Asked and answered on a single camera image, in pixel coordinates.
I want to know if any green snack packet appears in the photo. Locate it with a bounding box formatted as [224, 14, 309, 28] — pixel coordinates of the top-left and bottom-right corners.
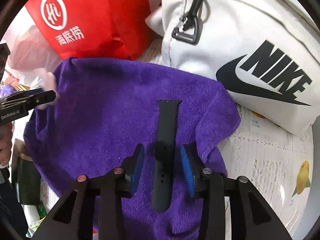
[37, 201, 48, 219]

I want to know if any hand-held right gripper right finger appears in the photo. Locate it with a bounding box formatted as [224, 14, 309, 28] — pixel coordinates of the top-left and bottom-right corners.
[179, 145, 293, 240]

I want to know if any dark green box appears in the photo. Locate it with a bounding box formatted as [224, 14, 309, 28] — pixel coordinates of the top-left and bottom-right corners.
[14, 139, 42, 205]

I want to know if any white plastic shopping bag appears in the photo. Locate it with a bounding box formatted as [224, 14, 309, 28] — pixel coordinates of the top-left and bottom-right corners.
[0, 6, 63, 88]

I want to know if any purple towel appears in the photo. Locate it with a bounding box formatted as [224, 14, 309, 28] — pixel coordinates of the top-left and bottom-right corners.
[24, 57, 242, 240]

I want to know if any person's left hand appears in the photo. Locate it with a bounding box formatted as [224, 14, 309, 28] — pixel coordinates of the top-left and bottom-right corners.
[0, 125, 13, 167]

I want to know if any black watch strap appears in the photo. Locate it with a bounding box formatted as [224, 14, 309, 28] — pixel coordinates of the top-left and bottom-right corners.
[151, 100, 182, 212]

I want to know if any fruit printed tablecloth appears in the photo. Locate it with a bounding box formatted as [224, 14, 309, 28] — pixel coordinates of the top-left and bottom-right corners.
[12, 37, 315, 240]

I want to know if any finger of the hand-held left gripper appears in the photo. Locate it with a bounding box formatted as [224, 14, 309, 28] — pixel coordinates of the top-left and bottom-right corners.
[0, 88, 45, 104]
[0, 90, 57, 111]

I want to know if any white waist bag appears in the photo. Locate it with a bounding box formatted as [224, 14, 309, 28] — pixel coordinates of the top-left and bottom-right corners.
[145, 0, 320, 134]

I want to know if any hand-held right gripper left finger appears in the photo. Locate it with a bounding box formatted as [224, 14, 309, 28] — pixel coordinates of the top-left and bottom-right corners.
[31, 144, 145, 240]

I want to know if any person's left forearm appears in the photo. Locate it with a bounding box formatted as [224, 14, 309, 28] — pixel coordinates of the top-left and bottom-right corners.
[0, 165, 28, 239]

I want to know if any red paper bag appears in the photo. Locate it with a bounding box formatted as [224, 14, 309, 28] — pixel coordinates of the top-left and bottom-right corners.
[25, 0, 157, 60]

